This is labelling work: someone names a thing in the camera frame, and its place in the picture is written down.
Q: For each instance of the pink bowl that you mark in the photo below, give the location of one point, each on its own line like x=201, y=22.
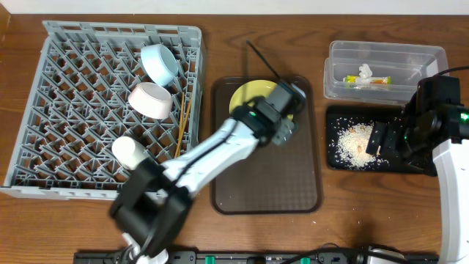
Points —
x=151, y=100

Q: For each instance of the brown serving tray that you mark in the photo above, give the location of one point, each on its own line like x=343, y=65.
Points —
x=276, y=179

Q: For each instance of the yellow plate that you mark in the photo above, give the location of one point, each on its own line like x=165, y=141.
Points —
x=249, y=91

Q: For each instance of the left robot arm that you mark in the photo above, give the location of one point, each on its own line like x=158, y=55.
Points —
x=154, y=203

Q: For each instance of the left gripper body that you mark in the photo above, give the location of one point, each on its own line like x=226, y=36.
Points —
x=293, y=92

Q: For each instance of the grey dishwasher rack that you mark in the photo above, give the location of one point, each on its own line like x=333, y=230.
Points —
x=78, y=105

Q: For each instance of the black tray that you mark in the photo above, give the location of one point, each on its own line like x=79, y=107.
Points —
x=383, y=114

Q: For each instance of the rice food waste pile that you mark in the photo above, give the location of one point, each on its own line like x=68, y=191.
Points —
x=347, y=139

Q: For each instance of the green snack wrapper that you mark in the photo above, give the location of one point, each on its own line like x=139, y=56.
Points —
x=356, y=82

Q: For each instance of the wooden chopstick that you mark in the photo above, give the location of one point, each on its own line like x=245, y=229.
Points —
x=186, y=118
x=180, y=132

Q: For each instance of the white cup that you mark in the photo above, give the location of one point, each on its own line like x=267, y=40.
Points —
x=129, y=153

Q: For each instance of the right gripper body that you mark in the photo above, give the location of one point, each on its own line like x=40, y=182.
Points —
x=378, y=138

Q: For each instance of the clear plastic bin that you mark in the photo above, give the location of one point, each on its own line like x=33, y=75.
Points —
x=406, y=64

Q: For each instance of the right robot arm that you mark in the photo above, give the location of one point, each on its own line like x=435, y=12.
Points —
x=432, y=138

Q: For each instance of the white tissue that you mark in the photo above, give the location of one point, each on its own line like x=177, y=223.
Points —
x=365, y=71

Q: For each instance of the light blue bowl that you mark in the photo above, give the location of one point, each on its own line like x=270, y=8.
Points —
x=159, y=63

